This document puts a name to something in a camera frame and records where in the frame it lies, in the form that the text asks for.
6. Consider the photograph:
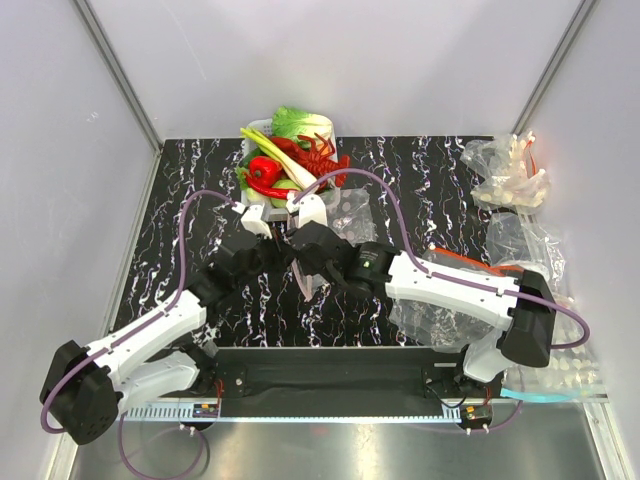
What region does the clear pink zip bag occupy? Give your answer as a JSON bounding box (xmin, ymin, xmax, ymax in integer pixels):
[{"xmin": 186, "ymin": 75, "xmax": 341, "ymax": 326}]
[{"xmin": 291, "ymin": 188, "xmax": 377, "ymax": 302}]

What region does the red bell pepper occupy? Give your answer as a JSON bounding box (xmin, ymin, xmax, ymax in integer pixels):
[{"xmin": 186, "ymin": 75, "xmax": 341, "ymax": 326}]
[{"xmin": 249, "ymin": 156, "xmax": 283, "ymax": 187}]

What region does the long red chili pepper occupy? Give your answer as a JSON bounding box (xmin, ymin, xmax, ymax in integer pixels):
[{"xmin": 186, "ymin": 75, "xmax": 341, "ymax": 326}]
[{"xmin": 244, "ymin": 173, "xmax": 298, "ymax": 200}]

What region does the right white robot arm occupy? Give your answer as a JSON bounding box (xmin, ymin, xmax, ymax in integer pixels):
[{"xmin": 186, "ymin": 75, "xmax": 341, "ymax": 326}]
[{"xmin": 288, "ymin": 221, "xmax": 556, "ymax": 397}]

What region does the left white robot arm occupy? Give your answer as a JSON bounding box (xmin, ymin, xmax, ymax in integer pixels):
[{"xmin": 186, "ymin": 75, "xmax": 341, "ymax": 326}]
[{"xmin": 39, "ymin": 234, "xmax": 294, "ymax": 445}]

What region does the clear bag right middle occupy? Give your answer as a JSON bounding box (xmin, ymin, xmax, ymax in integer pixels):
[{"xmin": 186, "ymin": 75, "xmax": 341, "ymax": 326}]
[{"xmin": 486, "ymin": 212, "xmax": 569, "ymax": 296}]

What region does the bag of white pieces top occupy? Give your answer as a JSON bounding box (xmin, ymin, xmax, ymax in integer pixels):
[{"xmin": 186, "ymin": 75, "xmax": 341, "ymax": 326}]
[{"xmin": 461, "ymin": 131, "xmax": 550, "ymax": 213}]

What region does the round green cabbage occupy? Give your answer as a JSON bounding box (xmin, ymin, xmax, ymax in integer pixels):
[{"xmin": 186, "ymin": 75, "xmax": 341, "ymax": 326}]
[{"xmin": 271, "ymin": 179, "xmax": 301, "ymax": 208}]

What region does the green white leek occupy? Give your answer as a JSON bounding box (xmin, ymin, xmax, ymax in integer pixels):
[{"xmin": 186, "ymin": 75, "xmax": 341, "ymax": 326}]
[{"xmin": 240, "ymin": 127, "xmax": 317, "ymax": 192}]

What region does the red toy lobster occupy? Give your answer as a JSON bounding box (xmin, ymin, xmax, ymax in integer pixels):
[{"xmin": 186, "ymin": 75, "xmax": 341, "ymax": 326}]
[{"xmin": 269, "ymin": 136, "xmax": 350, "ymax": 183}]

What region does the white plastic basket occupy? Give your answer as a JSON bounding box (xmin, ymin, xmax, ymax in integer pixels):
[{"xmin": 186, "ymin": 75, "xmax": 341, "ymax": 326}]
[{"xmin": 236, "ymin": 119, "xmax": 351, "ymax": 222}]

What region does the green napa cabbage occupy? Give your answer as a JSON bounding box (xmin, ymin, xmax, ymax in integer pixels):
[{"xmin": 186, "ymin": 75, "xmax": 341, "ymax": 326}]
[{"xmin": 271, "ymin": 106, "xmax": 334, "ymax": 148}]

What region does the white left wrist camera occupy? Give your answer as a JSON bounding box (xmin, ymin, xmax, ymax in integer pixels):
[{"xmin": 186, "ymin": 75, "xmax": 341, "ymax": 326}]
[{"xmin": 232, "ymin": 202, "xmax": 273, "ymax": 239}]

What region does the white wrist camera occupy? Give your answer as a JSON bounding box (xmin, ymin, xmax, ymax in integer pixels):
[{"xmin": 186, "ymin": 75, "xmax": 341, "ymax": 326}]
[
  {"xmin": 286, "ymin": 193, "xmax": 327, "ymax": 228},
  {"xmin": 232, "ymin": 202, "xmax": 273, "ymax": 239}
]

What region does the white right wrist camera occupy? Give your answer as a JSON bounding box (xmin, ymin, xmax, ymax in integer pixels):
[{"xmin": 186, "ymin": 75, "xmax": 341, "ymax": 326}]
[{"xmin": 286, "ymin": 193, "xmax": 327, "ymax": 228}]

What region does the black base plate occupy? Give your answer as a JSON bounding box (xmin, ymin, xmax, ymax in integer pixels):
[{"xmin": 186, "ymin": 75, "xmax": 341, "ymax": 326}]
[{"xmin": 157, "ymin": 345, "xmax": 506, "ymax": 419}]

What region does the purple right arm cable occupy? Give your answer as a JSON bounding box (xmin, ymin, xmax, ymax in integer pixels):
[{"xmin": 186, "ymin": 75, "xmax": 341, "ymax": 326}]
[{"xmin": 287, "ymin": 168, "xmax": 592, "ymax": 361}]

